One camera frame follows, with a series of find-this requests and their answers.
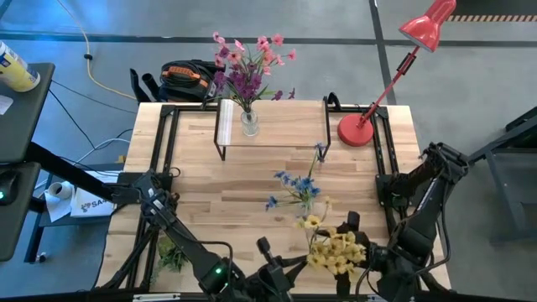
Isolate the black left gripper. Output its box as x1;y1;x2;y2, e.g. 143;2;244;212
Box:
245;236;310;302

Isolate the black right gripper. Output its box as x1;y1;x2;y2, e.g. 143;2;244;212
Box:
334;210;394;300

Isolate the yellow flower bunch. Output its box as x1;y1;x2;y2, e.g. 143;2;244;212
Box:
295;196;369;279

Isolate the blue flower bunch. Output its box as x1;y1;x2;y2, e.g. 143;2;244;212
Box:
264;142;329;213

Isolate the ribbed clear glass vase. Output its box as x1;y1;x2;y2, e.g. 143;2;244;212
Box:
239;108;260;138

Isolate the pink and purple flower bunch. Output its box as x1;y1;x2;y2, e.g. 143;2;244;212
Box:
211;30;298;115

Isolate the small green potted plant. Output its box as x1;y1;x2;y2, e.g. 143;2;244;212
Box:
150;234;190;286

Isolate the red desk lamp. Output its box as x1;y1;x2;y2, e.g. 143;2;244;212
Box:
336;0;457;148

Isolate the black clamp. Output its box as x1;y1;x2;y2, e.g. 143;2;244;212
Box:
326;91;343;112

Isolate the dark grey cart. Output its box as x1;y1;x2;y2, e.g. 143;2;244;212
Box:
462;107;537;244

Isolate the white printed paper bag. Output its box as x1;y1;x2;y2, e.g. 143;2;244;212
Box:
69;169;121;219

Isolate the black orange vacuum cleaner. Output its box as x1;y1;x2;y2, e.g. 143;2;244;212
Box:
128;58;222;104

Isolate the white tape roll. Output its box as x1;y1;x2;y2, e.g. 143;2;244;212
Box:
46;180;74;202

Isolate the black diagonal support beam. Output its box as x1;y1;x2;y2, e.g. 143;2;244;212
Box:
24;141;142;203

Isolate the black keyboard tray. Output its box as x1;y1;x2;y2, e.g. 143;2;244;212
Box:
0;161;42;262

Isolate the black computer mouse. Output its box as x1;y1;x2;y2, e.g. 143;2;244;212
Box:
0;170;21;206

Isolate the black side desk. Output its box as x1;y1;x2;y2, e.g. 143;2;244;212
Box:
0;62;56;164

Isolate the yellow wipes canister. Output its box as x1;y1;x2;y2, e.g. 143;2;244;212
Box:
0;39;42;93

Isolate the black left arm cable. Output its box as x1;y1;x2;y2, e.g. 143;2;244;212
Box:
184;237;235;273

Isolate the wooden shelf with black frame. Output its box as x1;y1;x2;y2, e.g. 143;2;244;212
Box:
212;96;333;163

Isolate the white floor cable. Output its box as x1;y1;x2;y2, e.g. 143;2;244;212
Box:
73;137;134;167

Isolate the black floor cable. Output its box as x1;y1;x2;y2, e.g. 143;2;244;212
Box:
48;79;139;115

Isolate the yellow cable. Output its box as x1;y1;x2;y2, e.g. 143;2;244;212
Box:
55;0;138;102

